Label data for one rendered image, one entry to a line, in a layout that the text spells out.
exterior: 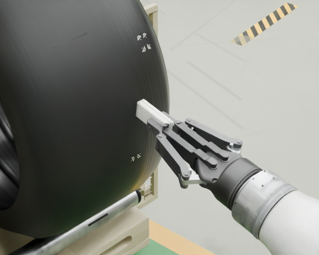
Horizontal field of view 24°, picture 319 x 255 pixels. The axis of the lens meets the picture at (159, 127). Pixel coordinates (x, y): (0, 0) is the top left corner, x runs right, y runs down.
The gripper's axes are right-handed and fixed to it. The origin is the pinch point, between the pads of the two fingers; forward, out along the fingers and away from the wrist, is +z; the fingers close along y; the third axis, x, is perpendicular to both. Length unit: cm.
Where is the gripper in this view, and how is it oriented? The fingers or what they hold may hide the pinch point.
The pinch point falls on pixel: (154, 118)
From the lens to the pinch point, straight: 116.7
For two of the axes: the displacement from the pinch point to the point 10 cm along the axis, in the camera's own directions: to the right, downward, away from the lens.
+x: -1.0, 7.5, 6.5
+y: -7.3, 3.9, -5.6
